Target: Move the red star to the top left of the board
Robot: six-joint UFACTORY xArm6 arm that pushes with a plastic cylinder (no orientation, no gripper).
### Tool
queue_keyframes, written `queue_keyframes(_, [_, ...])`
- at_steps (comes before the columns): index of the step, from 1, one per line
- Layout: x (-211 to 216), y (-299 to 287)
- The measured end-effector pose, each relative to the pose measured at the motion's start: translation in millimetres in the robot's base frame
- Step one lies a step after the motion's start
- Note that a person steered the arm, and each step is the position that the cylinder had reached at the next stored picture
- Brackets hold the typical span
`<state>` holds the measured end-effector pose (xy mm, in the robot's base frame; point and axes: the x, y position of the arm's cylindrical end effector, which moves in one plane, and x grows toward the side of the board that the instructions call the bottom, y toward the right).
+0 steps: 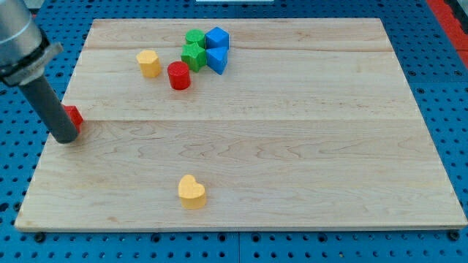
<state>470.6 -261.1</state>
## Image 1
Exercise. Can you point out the red star block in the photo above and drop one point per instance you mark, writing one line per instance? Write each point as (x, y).
(74, 115)

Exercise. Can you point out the red strip at edge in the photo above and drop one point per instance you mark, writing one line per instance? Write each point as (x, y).
(453, 23)

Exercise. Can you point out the green star block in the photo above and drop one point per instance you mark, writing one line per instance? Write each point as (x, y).
(194, 56)

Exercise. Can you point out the green cylinder block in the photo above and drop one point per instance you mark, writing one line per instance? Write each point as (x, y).
(195, 36)

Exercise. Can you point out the yellow hexagon block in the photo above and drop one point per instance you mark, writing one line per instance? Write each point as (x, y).
(149, 63)

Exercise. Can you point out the yellow heart block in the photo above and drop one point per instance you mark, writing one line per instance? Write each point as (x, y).
(192, 194)

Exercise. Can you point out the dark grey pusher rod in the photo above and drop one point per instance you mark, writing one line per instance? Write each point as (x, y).
(47, 105)

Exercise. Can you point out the red cylinder block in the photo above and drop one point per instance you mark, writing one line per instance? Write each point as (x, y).
(179, 76)

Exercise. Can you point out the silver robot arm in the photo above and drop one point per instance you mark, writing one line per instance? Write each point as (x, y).
(25, 48)

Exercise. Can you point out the blue cube block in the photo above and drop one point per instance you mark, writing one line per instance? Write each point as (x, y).
(217, 37)

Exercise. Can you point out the blue triangle block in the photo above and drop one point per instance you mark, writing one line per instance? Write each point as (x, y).
(217, 59)

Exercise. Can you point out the wooden board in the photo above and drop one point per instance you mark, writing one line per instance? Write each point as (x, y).
(311, 127)

